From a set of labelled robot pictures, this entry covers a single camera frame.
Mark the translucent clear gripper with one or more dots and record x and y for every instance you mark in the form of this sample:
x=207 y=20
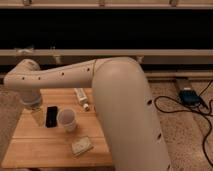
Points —
x=38 y=116

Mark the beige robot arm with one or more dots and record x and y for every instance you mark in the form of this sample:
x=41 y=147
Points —
x=122 y=99

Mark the black phone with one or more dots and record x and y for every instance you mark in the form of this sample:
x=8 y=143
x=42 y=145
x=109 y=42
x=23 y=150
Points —
x=51 y=117

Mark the white tube bottle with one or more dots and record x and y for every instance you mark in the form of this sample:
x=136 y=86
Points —
x=82 y=98

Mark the beige sponge block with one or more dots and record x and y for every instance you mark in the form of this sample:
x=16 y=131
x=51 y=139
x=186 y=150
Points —
x=81 y=145

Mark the blue power adapter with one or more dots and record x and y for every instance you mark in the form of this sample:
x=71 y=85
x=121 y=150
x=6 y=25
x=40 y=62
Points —
x=189 y=97

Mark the wooden shelf rail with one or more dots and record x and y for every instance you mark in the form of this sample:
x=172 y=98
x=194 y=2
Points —
x=147 y=56

